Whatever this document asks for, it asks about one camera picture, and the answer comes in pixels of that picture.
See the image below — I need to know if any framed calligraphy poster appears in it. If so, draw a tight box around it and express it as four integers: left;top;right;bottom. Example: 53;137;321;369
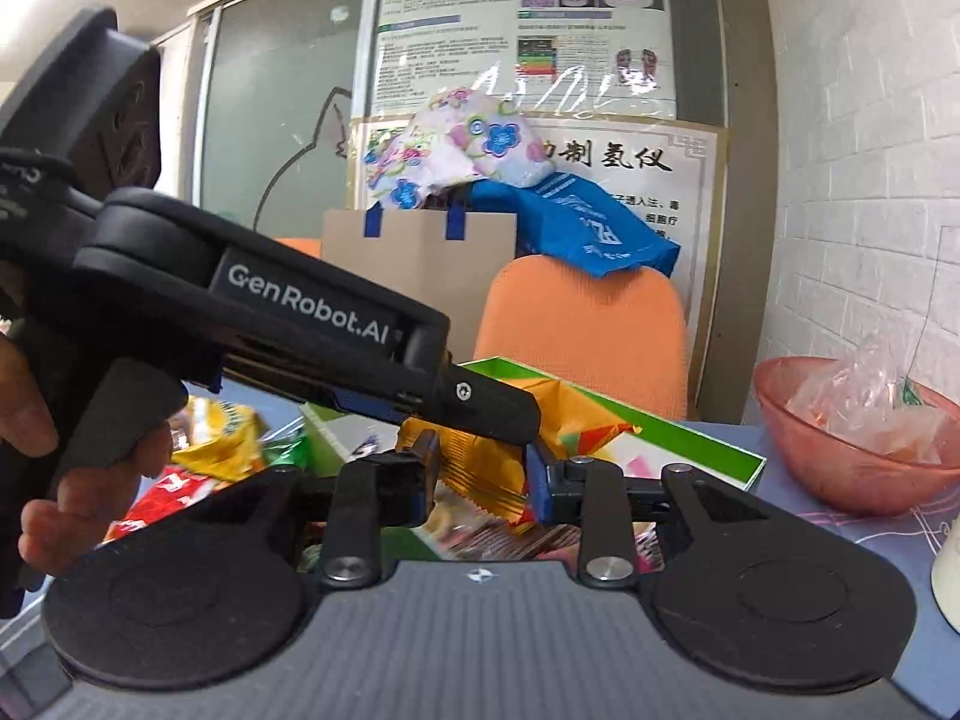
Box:
348;112;729;407

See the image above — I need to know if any brown paper bag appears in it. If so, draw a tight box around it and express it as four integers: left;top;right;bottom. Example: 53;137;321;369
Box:
320;208;517;362

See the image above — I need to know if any floral cloth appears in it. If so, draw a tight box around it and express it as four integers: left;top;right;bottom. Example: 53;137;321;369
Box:
363;88;555;210

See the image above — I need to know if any orange snack packet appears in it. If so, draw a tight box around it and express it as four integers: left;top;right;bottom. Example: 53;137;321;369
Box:
395;376;641;523

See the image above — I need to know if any left orange chair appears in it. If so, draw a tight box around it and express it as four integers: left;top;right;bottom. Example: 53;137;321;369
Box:
278;238;322;259

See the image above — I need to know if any orange chair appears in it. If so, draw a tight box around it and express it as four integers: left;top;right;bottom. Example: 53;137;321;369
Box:
473;255;688;421
278;238;322;259

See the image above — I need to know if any yellow green chips packet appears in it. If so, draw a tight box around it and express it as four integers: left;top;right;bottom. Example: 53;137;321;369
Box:
169;395;265;483

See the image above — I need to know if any clear red dates packet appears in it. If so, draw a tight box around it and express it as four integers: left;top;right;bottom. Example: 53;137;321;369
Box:
434;486;669;575

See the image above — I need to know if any green cardboard box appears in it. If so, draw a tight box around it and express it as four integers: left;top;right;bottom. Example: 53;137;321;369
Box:
301;358;766;489

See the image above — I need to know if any clear plastic bag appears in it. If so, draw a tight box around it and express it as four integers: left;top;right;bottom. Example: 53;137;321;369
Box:
788;333;949;466

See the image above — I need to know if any person's left hand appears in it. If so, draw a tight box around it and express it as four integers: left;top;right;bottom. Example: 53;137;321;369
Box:
0;331;176;579

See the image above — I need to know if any red spicy bean packet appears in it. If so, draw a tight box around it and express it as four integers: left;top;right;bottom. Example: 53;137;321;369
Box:
104;465;220;543

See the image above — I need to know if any pink plastic bowl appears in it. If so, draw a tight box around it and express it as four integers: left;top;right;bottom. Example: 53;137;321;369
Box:
754;356;958;517

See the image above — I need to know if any small green candy packet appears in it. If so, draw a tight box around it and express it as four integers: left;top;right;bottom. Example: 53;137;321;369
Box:
260;433;314;472

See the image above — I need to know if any blue fabric bag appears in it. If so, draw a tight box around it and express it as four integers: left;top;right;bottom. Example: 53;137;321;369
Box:
448;172;680;278

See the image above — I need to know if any wall information poster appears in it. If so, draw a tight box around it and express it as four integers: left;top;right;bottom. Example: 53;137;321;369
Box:
370;0;677;119

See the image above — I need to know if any blue tablecloth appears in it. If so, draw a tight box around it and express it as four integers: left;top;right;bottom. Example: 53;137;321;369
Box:
0;380;960;717

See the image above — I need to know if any cream thermos jug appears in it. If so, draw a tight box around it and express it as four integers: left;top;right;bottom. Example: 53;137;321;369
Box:
931;523;960;632

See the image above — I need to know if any right orange chair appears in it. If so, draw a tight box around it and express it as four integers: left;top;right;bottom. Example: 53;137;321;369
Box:
473;255;688;421

